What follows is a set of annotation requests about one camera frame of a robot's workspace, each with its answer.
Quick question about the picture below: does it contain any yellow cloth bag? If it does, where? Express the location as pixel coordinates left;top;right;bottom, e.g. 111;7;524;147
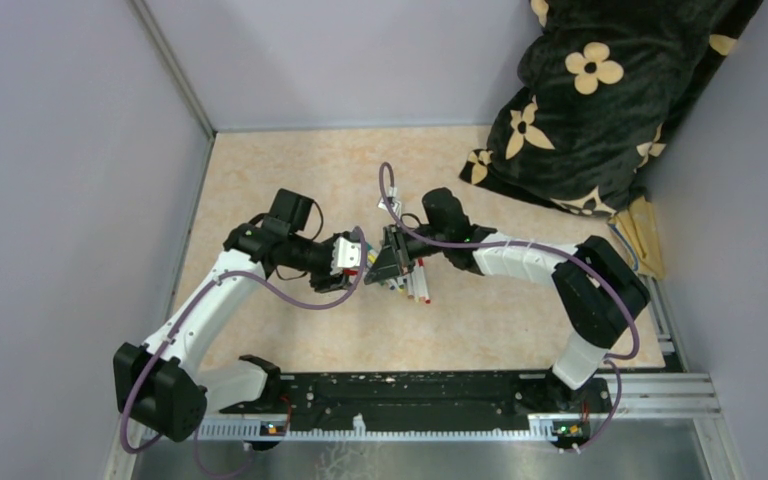
608;196;666;280

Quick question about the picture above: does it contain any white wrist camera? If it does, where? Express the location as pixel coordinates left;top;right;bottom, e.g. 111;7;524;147
378;186;402;216
332;237;366;273

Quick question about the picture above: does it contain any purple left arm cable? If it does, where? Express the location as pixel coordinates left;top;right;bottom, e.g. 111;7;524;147
119;226;369;480

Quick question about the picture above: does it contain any black floral blanket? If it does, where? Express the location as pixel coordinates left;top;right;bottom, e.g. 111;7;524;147
459;1;760;218

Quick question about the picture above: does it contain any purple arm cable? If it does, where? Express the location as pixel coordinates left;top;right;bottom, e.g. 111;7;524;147
119;226;369;480
378;162;641;454

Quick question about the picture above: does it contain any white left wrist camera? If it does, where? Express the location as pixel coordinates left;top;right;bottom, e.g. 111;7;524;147
332;237;366;273

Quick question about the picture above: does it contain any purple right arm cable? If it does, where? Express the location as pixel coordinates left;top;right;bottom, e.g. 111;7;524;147
378;162;641;454

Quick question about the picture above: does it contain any red white marker pen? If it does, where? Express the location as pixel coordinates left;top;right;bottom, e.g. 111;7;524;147
415;259;431;304

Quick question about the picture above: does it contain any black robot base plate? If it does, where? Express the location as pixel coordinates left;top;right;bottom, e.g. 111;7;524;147
222;370;612;433

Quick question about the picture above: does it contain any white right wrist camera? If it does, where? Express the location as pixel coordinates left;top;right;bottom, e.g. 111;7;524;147
378;186;402;216

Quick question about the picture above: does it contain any aluminium frame rail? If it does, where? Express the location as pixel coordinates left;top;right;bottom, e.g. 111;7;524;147
196;278;721;442

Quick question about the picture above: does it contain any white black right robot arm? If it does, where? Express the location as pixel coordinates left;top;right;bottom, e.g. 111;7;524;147
364;188;651;412

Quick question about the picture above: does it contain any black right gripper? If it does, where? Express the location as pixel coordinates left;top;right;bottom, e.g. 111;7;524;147
365;223;450;285

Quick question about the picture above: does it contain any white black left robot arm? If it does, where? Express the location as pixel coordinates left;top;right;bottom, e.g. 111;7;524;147
113;189;367;453

